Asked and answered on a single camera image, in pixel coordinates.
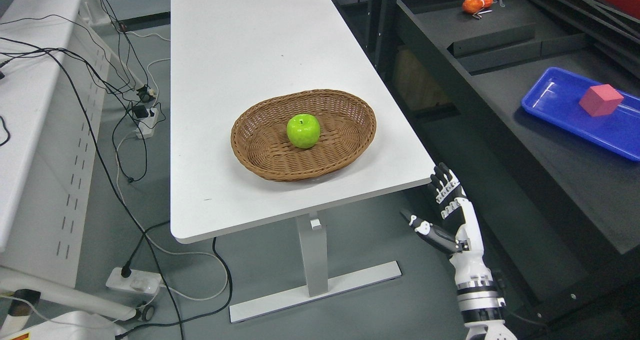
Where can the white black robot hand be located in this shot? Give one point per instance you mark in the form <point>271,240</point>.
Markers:
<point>459,236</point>

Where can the green apple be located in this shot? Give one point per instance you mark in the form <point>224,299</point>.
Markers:
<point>303,130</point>

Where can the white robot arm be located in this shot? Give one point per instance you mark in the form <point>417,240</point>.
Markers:
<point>481,309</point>

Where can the black shelf unit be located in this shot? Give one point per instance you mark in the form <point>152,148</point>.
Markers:
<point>560,213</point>

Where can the blue plastic tray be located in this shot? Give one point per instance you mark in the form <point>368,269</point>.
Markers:
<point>555,98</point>

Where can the pink cube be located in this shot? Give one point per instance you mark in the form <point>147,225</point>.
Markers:
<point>600,100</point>

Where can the brown wicker basket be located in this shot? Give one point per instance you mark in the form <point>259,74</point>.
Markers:
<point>259,138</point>

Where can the orange toy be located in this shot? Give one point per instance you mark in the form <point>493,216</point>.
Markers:
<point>474,6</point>

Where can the white table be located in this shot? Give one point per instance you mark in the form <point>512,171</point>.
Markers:
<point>228,55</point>

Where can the white power strip near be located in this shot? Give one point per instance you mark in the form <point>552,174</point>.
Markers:
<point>144,282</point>

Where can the white power strip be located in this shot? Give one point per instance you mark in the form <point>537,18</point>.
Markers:
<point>144,282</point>
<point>146,126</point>

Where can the white power strip far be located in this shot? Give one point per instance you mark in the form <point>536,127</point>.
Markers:
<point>146,126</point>

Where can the white side desk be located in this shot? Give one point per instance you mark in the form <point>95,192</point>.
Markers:
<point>51,111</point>

